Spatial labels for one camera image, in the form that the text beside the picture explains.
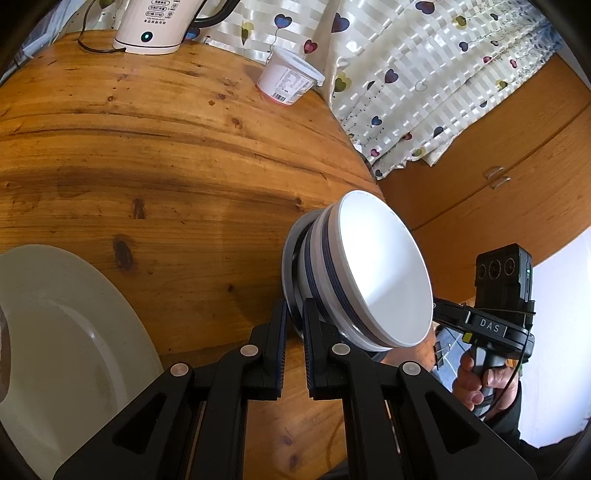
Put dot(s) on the small white bowl blue stripe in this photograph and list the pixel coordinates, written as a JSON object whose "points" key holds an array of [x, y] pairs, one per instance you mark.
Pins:
{"points": [[383, 267]]}

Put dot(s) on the heart print curtain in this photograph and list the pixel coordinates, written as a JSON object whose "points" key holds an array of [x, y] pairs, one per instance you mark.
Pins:
{"points": [[415, 69]]}

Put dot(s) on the person's right hand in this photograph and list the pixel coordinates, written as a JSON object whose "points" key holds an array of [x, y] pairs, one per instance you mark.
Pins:
{"points": [[466, 387]]}

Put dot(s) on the green plate with brown patch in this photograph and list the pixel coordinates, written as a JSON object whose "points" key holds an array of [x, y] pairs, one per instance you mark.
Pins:
{"points": [[69, 332]]}

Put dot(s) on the white electric kettle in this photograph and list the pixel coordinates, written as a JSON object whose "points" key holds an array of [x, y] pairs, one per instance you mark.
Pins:
{"points": [[157, 23]]}

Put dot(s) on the wooden cabinet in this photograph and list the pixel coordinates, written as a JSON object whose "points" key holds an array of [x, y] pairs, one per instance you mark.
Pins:
{"points": [[485, 212]]}

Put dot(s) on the stainless steel bowl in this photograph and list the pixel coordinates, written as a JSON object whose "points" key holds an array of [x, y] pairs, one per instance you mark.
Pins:
{"points": [[290, 277]]}

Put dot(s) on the person's right forearm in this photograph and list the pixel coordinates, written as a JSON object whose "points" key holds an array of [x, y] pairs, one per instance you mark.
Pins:
{"points": [[505, 424]]}

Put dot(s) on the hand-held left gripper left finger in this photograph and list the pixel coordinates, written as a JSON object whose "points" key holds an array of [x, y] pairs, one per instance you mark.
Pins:
{"points": [[280, 360]]}

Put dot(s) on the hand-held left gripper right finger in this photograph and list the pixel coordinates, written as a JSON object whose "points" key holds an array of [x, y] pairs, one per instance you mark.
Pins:
{"points": [[310, 360]]}

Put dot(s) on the white plastic tub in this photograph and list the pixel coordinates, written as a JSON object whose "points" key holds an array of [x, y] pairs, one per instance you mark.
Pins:
{"points": [[286, 78]]}

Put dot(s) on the large white bowl blue stripe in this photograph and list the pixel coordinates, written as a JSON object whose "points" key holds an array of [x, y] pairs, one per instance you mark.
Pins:
{"points": [[311, 258]]}

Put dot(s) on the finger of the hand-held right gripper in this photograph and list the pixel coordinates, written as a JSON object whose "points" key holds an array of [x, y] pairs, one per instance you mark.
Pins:
{"points": [[450, 314]]}

